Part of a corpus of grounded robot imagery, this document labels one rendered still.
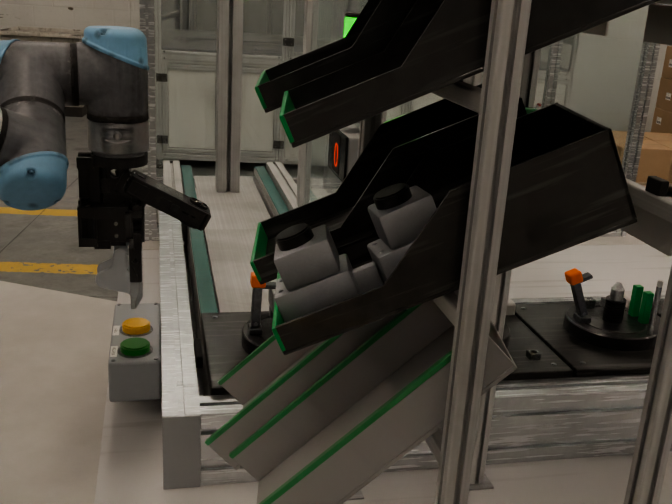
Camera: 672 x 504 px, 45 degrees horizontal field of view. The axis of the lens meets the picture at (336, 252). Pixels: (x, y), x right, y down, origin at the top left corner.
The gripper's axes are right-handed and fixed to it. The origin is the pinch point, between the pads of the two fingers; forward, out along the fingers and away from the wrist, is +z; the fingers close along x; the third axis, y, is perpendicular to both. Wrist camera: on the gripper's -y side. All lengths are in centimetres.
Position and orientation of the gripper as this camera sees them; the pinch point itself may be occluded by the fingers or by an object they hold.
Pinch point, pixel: (138, 298)
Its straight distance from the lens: 112.8
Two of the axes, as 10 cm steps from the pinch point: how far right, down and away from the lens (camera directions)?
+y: -9.8, 0.1, -2.2
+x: 2.1, 3.2, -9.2
